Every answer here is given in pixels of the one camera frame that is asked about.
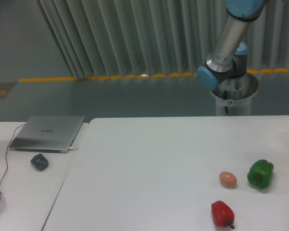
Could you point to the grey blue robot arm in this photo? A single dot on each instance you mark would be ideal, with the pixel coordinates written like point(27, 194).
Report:
point(228, 60)

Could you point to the red bell pepper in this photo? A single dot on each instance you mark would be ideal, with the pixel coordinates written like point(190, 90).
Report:
point(222, 215)

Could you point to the green bell pepper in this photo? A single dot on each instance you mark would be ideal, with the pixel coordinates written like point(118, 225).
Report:
point(260, 174)

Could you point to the small black plastic part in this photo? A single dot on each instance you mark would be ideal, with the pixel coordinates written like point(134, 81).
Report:
point(40, 162)

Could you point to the silver closed laptop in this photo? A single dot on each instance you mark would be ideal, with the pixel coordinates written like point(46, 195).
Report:
point(49, 134)

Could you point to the white usb dongle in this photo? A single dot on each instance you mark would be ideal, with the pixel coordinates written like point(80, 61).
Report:
point(73, 148)

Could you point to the pale pleated curtain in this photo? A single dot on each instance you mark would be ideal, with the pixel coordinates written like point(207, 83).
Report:
point(158, 37)

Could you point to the brown egg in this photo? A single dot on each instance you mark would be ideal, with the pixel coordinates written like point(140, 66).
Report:
point(228, 179)

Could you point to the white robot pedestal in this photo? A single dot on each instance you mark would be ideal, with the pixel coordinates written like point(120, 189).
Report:
point(233, 97)

